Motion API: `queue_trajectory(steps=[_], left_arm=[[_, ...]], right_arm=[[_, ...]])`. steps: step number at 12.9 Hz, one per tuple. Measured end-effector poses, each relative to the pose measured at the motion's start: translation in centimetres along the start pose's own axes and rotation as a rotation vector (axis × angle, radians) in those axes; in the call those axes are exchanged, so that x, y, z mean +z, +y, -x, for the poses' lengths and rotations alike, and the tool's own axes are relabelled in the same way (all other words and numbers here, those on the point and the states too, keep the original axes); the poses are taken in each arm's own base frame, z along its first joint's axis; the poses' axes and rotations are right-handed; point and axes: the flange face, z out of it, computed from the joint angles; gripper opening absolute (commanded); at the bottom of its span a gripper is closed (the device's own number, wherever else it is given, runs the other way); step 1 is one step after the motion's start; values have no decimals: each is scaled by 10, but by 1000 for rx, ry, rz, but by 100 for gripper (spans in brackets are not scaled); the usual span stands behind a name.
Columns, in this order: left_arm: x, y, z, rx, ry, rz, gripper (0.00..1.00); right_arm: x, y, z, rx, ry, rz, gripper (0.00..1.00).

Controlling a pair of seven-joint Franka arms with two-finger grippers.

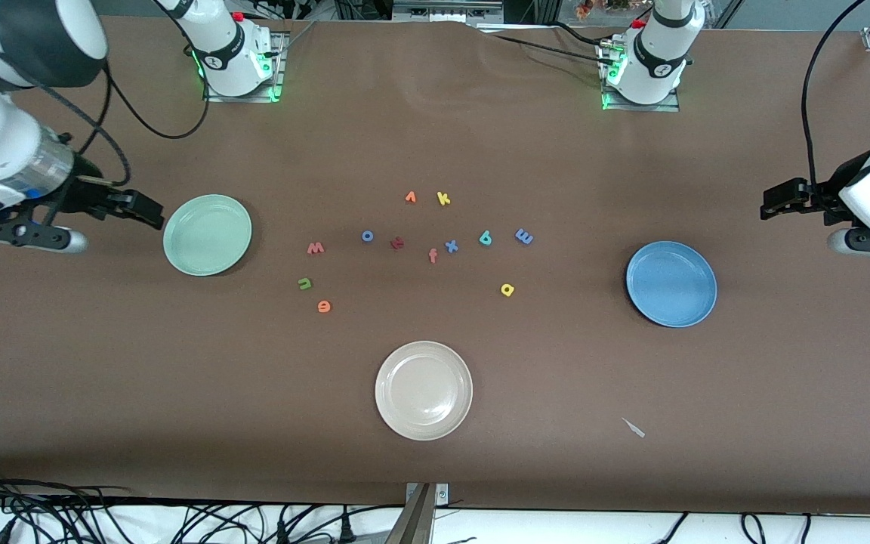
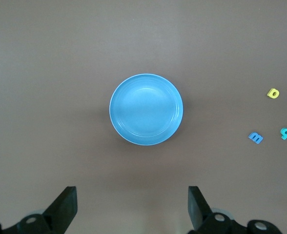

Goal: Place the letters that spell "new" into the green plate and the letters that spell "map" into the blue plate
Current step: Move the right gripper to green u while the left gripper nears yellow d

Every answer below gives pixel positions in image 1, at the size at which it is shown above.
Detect green plate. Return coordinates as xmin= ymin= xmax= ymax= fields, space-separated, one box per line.
xmin=163 ymin=194 xmax=253 ymax=277

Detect blue plate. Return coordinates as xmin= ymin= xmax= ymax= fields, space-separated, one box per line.
xmin=626 ymin=241 xmax=718 ymax=328

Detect brown table cover sheet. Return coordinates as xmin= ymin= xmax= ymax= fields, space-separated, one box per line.
xmin=0 ymin=14 xmax=870 ymax=516

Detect orange dried flowers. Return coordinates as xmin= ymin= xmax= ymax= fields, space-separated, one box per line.
xmin=575 ymin=0 xmax=651 ymax=20

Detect beige plate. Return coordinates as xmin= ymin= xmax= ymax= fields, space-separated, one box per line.
xmin=375 ymin=341 xmax=474 ymax=441

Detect grey metal bar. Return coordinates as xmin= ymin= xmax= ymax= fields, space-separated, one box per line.
xmin=384 ymin=484 xmax=436 ymax=544

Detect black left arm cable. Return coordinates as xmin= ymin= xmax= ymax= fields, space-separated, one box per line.
xmin=801 ymin=0 xmax=870 ymax=197

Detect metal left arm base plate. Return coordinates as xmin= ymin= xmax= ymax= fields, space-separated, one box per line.
xmin=601 ymin=42 xmax=681 ymax=113

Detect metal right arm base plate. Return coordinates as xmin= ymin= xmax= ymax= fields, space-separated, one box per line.
xmin=203 ymin=30 xmax=285 ymax=103

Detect black cable on table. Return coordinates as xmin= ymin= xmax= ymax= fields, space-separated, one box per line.
xmin=492 ymin=33 xmax=617 ymax=69
xmin=552 ymin=21 xmax=609 ymax=48

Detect aluminium frame piece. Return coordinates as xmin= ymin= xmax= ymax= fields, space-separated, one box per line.
xmin=392 ymin=0 xmax=505 ymax=25

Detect metal clamp bracket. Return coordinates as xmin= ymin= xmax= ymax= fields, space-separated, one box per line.
xmin=405 ymin=482 xmax=449 ymax=505

